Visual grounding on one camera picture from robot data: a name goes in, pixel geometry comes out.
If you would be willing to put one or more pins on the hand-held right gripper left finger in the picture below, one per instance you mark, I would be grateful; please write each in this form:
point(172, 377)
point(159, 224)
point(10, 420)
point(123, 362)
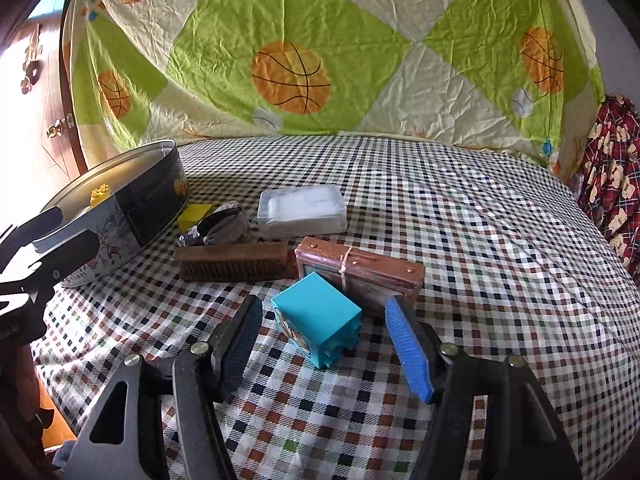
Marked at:
point(240, 335)

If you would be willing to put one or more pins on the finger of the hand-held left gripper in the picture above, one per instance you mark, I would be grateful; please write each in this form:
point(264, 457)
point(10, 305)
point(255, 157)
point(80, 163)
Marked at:
point(35, 227)
point(70, 255)

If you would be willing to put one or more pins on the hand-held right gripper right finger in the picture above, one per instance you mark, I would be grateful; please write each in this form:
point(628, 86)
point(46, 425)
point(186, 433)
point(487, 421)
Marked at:
point(407, 345)

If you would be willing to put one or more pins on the small yellow toy brick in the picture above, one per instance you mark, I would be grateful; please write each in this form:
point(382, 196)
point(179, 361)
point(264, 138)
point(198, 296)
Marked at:
point(99, 195)

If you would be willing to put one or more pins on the blue toy block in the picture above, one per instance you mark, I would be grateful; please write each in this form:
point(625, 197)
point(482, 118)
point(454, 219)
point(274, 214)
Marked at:
point(315, 310)

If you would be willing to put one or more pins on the copper coloured box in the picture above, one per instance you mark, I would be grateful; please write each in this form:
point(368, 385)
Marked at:
point(370, 270)

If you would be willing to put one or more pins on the round metal tin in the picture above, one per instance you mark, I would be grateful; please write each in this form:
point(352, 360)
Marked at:
point(145, 205)

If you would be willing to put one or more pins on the grey shell-shaped object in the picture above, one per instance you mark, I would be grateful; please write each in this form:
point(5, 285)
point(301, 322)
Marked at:
point(227, 227)

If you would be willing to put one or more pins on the yellow toy block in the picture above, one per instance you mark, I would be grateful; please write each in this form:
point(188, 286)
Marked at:
point(192, 215)

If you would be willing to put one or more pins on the clear plastic box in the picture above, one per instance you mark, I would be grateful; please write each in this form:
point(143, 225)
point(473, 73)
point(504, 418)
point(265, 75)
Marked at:
point(302, 210)

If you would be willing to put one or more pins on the brown wooden door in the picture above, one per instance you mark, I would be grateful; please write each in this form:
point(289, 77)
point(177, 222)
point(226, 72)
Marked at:
point(45, 110)

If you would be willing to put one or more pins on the checkered tablecloth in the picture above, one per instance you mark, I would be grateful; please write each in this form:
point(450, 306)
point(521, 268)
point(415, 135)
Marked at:
point(500, 260)

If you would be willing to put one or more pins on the door ornament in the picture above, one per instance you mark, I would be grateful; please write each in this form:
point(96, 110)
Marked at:
point(31, 62)

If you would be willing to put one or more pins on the red plaid bear cloth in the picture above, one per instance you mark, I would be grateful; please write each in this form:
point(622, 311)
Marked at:
point(615, 170)

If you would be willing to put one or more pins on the basketball print bed sheet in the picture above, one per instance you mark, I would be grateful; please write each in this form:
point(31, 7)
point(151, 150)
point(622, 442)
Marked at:
point(325, 35)

